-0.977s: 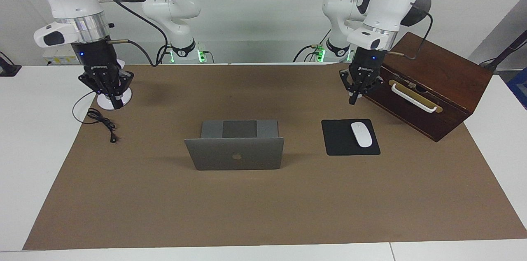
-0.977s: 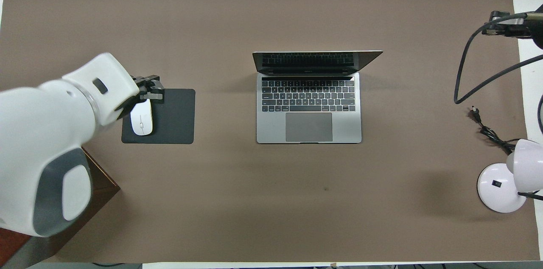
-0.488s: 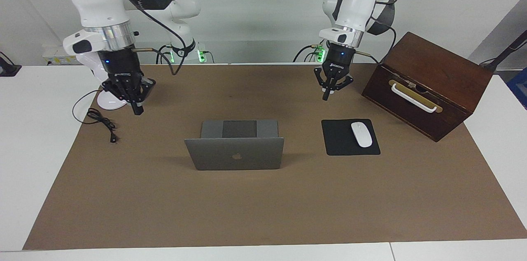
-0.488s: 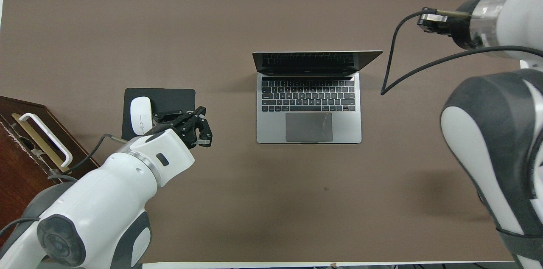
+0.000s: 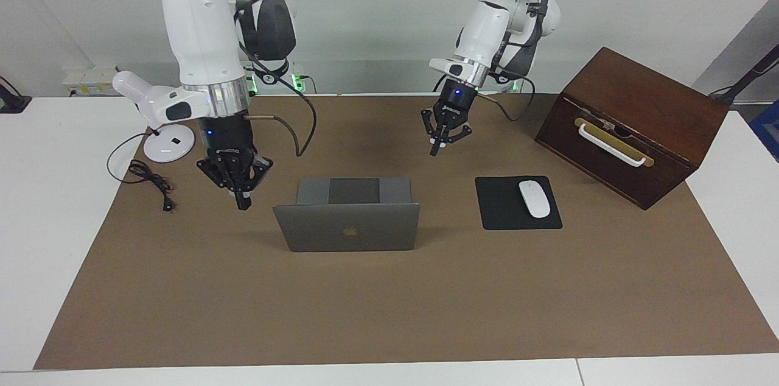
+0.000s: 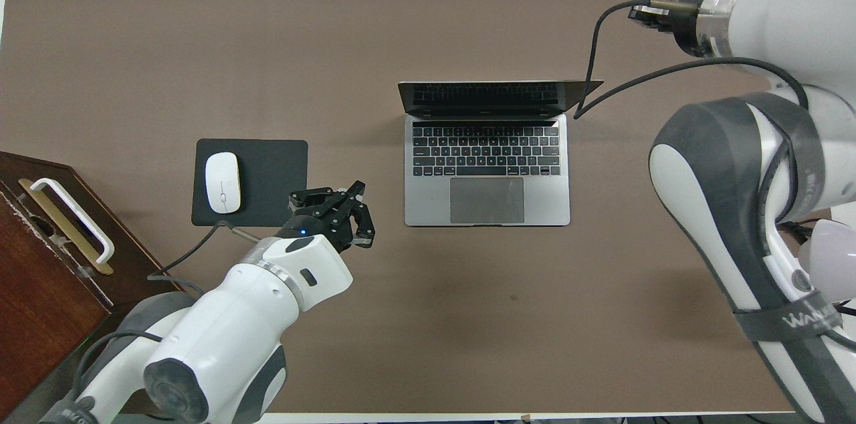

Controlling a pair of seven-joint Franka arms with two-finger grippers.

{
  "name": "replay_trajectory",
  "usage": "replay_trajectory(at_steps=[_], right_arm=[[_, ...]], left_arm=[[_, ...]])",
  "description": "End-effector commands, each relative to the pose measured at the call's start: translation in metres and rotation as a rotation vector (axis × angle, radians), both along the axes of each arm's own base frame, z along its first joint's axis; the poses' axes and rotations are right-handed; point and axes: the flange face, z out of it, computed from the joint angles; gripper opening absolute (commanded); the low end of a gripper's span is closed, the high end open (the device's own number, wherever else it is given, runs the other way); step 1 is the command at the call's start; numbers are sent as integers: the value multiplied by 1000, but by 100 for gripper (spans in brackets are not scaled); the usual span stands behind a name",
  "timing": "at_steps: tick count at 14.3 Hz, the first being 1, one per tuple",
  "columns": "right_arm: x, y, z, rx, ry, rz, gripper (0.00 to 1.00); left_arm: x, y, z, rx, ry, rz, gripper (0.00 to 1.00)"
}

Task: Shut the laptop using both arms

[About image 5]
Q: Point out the dark brown wooden box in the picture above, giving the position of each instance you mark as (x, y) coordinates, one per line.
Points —
(639, 94)

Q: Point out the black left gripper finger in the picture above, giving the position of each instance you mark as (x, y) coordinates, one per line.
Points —
(429, 124)
(456, 130)

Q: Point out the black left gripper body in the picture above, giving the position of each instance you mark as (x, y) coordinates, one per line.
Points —
(456, 98)

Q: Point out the black stand pole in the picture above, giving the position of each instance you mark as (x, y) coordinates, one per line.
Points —
(751, 74)

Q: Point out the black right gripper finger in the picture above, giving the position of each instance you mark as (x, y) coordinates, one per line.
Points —
(219, 171)
(257, 168)

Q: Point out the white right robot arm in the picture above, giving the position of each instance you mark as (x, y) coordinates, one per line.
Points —
(201, 33)

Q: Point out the white power strip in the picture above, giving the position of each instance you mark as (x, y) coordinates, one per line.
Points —
(91, 80)

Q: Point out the blue crate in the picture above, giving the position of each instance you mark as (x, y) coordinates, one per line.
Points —
(768, 130)

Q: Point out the black clamp mount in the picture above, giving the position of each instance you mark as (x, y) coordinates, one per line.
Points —
(12, 105)

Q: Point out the black mouse pad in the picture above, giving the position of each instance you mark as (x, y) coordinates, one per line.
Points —
(499, 209)

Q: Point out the brown table mat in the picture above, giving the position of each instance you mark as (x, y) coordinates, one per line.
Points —
(389, 313)

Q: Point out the white desk lamp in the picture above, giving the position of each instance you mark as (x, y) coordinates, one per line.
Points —
(167, 148)

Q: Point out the grey Apple laptop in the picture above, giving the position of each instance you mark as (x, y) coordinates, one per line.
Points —
(347, 231)

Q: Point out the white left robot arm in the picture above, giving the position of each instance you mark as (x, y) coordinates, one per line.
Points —
(481, 33)

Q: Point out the white computer mouse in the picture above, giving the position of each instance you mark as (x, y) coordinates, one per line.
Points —
(534, 200)

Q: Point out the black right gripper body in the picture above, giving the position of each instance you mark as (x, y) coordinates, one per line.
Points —
(225, 136)

